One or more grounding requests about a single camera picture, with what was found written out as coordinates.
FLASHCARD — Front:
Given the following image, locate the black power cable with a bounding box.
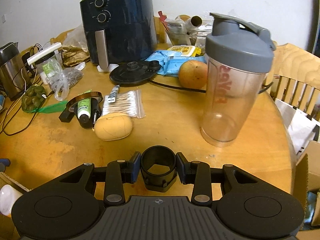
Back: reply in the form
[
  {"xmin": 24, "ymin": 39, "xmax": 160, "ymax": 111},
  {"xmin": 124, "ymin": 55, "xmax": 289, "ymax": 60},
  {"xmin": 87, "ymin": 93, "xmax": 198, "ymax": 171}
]
[{"xmin": 0, "ymin": 42, "xmax": 58, "ymax": 137}]

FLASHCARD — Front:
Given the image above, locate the glass bowl with clutter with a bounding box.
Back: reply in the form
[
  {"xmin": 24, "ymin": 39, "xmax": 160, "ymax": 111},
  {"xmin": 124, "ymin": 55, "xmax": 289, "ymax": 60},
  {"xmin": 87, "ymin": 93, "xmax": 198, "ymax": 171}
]
[{"xmin": 155, "ymin": 11, "xmax": 213, "ymax": 49}]

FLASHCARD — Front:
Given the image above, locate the black kettle base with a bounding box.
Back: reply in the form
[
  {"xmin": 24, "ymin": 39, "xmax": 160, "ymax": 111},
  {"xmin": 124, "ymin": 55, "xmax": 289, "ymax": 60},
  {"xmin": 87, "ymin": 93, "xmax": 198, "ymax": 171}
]
[{"xmin": 109, "ymin": 60, "xmax": 161, "ymax": 87}]

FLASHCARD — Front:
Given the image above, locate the black round cap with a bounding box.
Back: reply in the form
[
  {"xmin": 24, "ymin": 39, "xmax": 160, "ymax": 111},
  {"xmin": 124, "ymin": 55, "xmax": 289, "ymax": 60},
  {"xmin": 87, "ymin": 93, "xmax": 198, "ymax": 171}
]
[{"xmin": 75, "ymin": 98, "xmax": 101, "ymax": 129}]

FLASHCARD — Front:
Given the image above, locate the green cream tube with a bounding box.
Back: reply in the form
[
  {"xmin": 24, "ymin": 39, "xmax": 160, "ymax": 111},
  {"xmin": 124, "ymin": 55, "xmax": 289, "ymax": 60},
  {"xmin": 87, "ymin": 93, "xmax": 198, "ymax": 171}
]
[{"xmin": 77, "ymin": 98, "xmax": 91, "ymax": 121}]

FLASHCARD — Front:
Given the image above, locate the clear plastic bag of seeds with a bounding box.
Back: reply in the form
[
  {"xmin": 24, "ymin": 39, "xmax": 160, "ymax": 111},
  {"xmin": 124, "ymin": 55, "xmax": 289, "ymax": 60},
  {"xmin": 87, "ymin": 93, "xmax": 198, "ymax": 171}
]
[{"xmin": 47, "ymin": 68, "xmax": 82, "ymax": 101}]

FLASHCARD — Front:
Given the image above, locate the clear shaker bottle grey lid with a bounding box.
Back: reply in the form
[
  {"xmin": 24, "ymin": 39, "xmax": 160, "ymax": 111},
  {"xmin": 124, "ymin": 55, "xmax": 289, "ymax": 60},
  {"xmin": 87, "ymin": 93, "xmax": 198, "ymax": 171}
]
[{"xmin": 201, "ymin": 12, "xmax": 276, "ymax": 147}]

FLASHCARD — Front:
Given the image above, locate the orange fruit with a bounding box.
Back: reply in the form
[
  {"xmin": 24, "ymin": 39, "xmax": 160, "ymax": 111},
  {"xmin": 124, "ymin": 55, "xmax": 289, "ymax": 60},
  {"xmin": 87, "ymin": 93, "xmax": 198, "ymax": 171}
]
[{"xmin": 178, "ymin": 60, "xmax": 208, "ymax": 89}]

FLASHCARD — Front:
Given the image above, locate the white long handheld device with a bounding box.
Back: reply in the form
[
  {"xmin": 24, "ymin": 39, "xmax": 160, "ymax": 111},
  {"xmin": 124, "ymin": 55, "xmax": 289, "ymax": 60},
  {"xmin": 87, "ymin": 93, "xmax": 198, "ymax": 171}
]
[{"xmin": 27, "ymin": 42, "xmax": 62, "ymax": 66}]

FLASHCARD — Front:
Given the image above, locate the black hexagonal cylinder part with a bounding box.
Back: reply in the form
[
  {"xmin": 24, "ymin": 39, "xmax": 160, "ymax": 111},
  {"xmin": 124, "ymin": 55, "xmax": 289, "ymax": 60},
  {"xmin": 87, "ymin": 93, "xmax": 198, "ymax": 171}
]
[{"xmin": 140, "ymin": 145, "xmax": 177, "ymax": 192}]

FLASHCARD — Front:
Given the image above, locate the green net bag of nuts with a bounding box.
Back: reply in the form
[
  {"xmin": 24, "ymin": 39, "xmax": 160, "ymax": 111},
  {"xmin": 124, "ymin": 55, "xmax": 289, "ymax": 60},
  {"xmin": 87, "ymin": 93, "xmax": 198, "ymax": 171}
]
[{"xmin": 21, "ymin": 84, "xmax": 67, "ymax": 114}]

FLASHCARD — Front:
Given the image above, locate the marble pattern nail clipper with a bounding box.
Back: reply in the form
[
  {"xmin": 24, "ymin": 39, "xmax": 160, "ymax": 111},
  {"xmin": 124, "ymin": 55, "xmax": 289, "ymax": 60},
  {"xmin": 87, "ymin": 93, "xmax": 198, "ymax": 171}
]
[{"xmin": 107, "ymin": 85, "xmax": 120, "ymax": 103}]

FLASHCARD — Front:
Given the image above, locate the stainless steel electric kettle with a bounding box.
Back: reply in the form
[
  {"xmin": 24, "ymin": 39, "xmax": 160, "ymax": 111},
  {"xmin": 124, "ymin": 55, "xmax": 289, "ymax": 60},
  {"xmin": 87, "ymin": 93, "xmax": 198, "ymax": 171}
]
[{"xmin": 1, "ymin": 42, "xmax": 31, "ymax": 101}]

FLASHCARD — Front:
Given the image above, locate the white tub with green label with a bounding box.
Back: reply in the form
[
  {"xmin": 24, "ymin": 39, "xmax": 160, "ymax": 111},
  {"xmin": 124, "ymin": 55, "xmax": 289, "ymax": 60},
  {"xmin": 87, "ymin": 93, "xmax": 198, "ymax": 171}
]
[{"xmin": 35, "ymin": 51, "xmax": 62, "ymax": 85}]

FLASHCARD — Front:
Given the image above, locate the wooden chair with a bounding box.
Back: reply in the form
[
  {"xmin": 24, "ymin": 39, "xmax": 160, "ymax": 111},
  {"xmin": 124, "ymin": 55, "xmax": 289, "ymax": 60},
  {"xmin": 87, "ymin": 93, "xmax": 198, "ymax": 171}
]
[{"xmin": 265, "ymin": 43, "xmax": 319, "ymax": 120}]

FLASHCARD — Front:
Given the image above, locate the small black rectangular box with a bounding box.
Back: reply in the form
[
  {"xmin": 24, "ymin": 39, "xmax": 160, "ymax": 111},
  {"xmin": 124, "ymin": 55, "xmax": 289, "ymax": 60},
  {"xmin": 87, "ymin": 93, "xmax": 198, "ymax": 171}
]
[{"xmin": 59, "ymin": 106, "xmax": 76, "ymax": 123}]

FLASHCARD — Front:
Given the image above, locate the yellow wipes pack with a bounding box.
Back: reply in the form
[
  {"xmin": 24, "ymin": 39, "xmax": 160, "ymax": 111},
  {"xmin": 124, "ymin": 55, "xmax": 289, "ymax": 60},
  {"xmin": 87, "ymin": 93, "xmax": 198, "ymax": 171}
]
[{"xmin": 168, "ymin": 45, "xmax": 202, "ymax": 57}]

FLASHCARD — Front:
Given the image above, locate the yellow cat-shaped case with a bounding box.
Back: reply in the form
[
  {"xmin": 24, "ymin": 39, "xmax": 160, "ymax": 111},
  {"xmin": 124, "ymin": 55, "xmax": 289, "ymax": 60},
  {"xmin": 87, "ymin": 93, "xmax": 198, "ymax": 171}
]
[{"xmin": 93, "ymin": 113, "xmax": 133, "ymax": 141}]

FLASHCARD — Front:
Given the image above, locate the blue wet wipes pack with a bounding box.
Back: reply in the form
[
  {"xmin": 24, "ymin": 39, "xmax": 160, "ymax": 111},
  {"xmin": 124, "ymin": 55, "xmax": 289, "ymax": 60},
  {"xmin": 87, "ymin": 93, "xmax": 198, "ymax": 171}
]
[{"xmin": 146, "ymin": 50, "xmax": 207, "ymax": 77}]

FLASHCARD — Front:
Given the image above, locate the white computer mouse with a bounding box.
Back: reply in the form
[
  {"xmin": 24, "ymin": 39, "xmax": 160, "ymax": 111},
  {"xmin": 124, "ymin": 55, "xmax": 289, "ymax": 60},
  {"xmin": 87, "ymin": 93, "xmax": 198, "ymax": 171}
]
[{"xmin": 0, "ymin": 184, "xmax": 23, "ymax": 217}]

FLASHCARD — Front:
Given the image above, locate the bag of cotton swabs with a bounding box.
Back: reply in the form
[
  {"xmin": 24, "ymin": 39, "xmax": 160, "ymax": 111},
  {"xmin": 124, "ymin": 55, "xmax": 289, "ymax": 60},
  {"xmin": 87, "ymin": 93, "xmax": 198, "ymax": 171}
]
[{"xmin": 102, "ymin": 89, "xmax": 145, "ymax": 119}]

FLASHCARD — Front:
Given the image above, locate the dark blue air fryer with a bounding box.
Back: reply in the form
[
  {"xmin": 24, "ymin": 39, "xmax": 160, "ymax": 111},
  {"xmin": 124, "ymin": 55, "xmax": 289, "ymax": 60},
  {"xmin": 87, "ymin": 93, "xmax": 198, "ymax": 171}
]
[{"xmin": 80, "ymin": 0, "xmax": 157, "ymax": 64}]

